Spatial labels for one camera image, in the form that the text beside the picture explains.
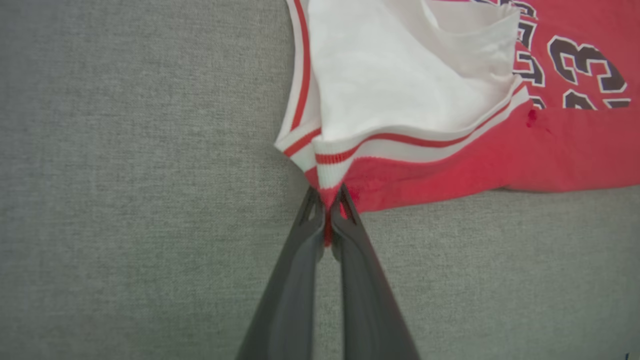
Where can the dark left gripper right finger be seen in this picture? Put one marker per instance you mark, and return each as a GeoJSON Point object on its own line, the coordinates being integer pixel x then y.
{"type": "Point", "coordinates": [365, 295]}

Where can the red white basketball jersey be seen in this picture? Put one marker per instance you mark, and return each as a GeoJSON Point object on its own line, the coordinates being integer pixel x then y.
{"type": "Point", "coordinates": [400, 75]}

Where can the grey fabric sofa cushion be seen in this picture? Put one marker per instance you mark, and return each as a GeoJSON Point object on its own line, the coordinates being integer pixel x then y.
{"type": "Point", "coordinates": [125, 175]}

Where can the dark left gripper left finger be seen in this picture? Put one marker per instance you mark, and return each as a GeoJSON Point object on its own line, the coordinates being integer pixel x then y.
{"type": "Point", "coordinates": [290, 290]}

